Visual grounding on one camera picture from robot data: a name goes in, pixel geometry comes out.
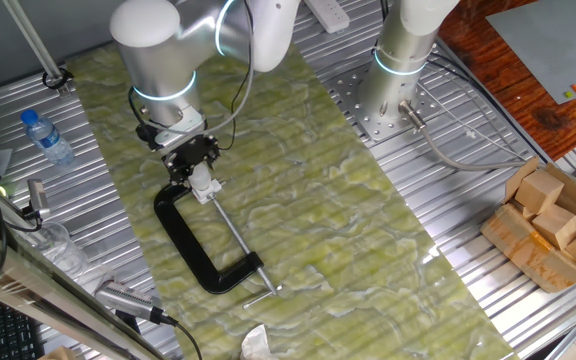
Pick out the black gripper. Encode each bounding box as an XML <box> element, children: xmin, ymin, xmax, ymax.
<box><xmin>162</xmin><ymin>133</ymin><xmax>222</xmax><ymax>187</ymax></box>

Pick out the white LED light bulb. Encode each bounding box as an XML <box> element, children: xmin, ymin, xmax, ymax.
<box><xmin>187</xmin><ymin>163</ymin><xmax>213</xmax><ymax>191</ymax></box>

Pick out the white plug-in lamp socket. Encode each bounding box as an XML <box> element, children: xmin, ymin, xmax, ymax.
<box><xmin>190</xmin><ymin>178</ymin><xmax>223</xmax><ymax>205</ymax></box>

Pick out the silver wrist adapter plate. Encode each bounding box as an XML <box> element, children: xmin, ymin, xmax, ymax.
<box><xmin>157</xmin><ymin>107</ymin><xmax>205</xmax><ymax>149</ymax></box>

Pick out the black C-clamp with steel screw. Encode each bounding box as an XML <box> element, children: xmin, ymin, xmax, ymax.
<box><xmin>153</xmin><ymin>182</ymin><xmax>284</xmax><ymax>310</ymax></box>

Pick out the green marble pattern mat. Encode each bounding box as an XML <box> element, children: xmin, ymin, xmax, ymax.
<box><xmin>65</xmin><ymin>42</ymin><xmax>519</xmax><ymax>360</ymax></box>

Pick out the clear water bottle blue label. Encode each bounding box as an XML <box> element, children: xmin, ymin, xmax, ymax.
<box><xmin>20</xmin><ymin>108</ymin><xmax>76</xmax><ymax>168</ymax></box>

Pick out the white power strip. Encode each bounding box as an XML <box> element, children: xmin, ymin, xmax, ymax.
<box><xmin>303</xmin><ymin>0</ymin><xmax>352</xmax><ymax>35</ymax></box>

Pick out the aluminium pole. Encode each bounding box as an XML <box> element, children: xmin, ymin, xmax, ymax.
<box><xmin>1</xmin><ymin>0</ymin><xmax>72</xmax><ymax>96</ymax></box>

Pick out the small cardboard box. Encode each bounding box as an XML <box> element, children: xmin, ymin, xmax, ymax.
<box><xmin>37</xmin><ymin>345</ymin><xmax>77</xmax><ymax>360</ymax></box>

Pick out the brown wooden table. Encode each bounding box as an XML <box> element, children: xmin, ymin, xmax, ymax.
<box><xmin>437</xmin><ymin>0</ymin><xmax>576</xmax><ymax>161</ymax></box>

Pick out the brown cardboard box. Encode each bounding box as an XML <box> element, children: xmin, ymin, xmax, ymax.
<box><xmin>480</xmin><ymin>155</ymin><xmax>576</xmax><ymax>294</ymax></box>

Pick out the grey building baseplate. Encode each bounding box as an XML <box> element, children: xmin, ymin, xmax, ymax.
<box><xmin>485</xmin><ymin>0</ymin><xmax>576</xmax><ymax>105</ymax></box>

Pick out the black cable connector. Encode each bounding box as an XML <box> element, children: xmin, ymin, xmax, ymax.
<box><xmin>135</xmin><ymin>122</ymin><xmax>163</xmax><ymax>152</ymax></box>

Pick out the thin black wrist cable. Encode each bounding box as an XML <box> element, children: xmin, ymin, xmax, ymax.
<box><xmin>219</xmin><ymin>29</ymin><xmax>253</xmax><ymax>152</ymax></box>

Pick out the thick wrist cable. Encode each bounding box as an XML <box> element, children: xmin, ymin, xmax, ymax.
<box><xmin>202</xmin><ymin>0</ymin><xmax>257</xmax><ymax>139</ymax></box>

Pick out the silver ribbed depth camera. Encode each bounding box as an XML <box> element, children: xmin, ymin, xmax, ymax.
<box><xmin>95</xmin><ymin>279</ymin><xmax>179</xmax><ymax>326</ymax></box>

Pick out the silver camera on black mount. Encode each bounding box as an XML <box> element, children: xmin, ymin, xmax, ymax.
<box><xmin>21</xmin><ymin>178</ymin><xmax>52</xmax><ymax>221</ymax></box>

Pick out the black camera cable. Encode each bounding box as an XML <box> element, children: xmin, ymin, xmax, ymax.
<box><xmin>167</xmin><ymin>314</ymin><xmax>204</xmax><ymax>360</ymax></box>

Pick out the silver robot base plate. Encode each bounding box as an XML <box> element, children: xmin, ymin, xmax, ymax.
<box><xmin>323</xmin><ymin>62</ymin><xmax>452</xmax><ymax>144</ymax></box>

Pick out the aluminium frame beam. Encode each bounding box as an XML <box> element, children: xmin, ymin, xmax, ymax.
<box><xmin>0</xmin><ymin>214</ymin><xmax>169</xmax><ymax>360</ymax></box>

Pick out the grey base conduit cable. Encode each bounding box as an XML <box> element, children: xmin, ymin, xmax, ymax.
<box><xmin>397</xmin><ymin>98</ymin><xmax>532</xmax><ymax>173</ymax></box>

